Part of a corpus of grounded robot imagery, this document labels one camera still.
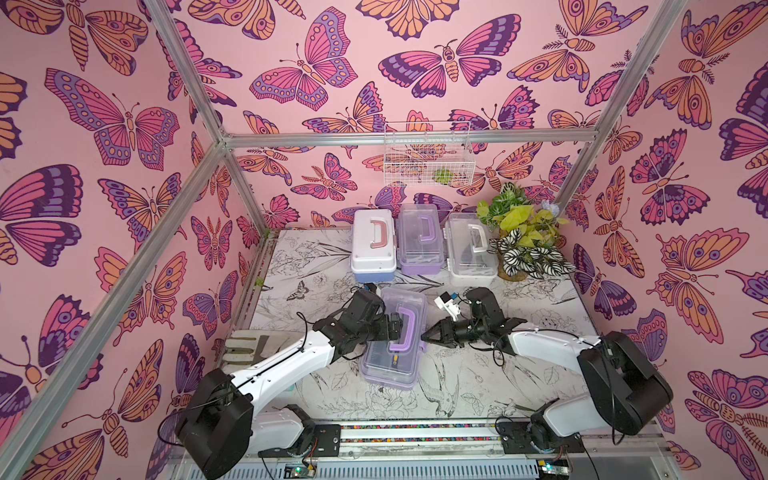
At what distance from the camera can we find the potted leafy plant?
0.85 m

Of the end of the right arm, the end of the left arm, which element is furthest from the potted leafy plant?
the end of the left arm

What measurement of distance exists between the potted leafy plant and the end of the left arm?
1.32ft

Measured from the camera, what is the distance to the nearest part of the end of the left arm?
0.59 meters

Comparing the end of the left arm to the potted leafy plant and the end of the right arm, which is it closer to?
the end of the right arm
